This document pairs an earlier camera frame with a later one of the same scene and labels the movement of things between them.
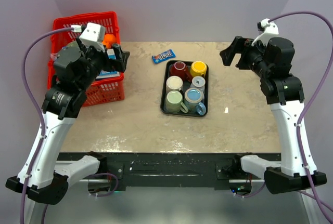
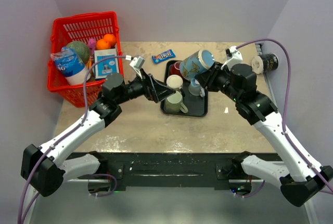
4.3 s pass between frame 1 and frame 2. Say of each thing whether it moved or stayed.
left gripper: moved
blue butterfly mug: moved
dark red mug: stayed
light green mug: stayed
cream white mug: stayed
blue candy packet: stayed
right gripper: moved
